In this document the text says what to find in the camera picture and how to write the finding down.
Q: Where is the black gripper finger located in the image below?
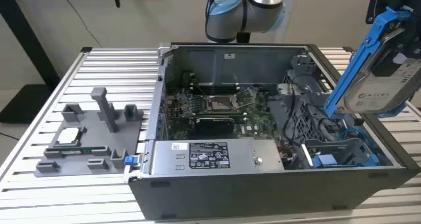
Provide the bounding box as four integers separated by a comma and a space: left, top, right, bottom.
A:
372, 18, 421, 77

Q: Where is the hard disk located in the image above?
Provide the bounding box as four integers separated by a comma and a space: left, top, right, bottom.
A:
324, 6, 421, 119

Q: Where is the green Dell motherboard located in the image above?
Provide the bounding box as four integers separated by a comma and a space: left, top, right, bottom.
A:
160, 85, 284, 141

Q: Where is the black open PC case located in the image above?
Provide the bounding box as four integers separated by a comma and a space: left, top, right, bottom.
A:
124, 41, 421, 221

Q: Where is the grey perforated drive cage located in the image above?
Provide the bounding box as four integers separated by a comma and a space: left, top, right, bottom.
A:
272, 68, 333, 146

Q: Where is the grey parts rack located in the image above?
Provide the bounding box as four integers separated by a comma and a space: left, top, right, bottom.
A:
35, 87, 145, 178

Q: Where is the loose green RAM stick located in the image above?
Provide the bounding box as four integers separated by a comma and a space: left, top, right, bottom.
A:
48, 147, 109, 153

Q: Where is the empty blue disk carrier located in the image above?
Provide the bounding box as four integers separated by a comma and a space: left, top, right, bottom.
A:
312, 145, 378, 167

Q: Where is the thick black disk power wire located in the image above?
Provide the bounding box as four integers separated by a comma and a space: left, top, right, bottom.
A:
317, 116, 340, 140

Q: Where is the black stand with base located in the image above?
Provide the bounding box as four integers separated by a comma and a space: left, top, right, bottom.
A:
0, 0, 63, 125

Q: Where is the silver CPU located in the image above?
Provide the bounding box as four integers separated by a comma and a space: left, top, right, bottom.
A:
55, 127, 83, 146

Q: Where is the grey power supply unit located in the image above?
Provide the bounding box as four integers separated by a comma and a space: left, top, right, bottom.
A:
148, 139, 285, 175

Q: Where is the blue disk data wire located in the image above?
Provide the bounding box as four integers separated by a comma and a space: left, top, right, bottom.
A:
338, 129, 376, 150

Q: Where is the grey metal disk bay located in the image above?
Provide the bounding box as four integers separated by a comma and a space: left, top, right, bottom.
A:
301, 137, 382, 169

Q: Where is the CPU socket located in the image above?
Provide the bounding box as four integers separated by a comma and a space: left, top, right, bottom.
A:
204, 94, 240, 112

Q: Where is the thin black wall cable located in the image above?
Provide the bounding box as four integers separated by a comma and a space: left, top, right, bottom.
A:
55, 0, 104, 47

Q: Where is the black RAM slot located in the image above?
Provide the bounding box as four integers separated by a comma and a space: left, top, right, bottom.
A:
193, 112, 248, 116

